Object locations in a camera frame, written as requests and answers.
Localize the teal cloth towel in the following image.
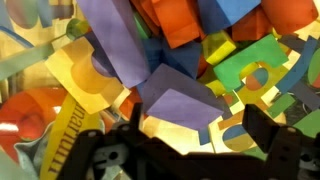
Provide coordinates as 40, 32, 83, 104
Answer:
0, 123, 53, 180

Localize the long purple foam block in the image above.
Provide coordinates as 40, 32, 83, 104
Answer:
77, 0, 151, 88

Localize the clear plastic toy bag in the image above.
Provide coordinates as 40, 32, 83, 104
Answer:
0, 0, 319, 180

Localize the red plate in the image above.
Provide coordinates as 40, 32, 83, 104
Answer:
0, 87, 67, 161

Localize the yellow foam arch block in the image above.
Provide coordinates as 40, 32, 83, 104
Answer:
45, 38, 124, 114

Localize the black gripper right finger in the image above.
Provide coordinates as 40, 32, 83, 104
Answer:
242, 104, 302, 180

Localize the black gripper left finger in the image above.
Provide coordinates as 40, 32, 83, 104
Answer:
55, 102, 145, 180

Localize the green foam arch block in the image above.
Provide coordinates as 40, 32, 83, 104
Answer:
213, 34, 288, 92

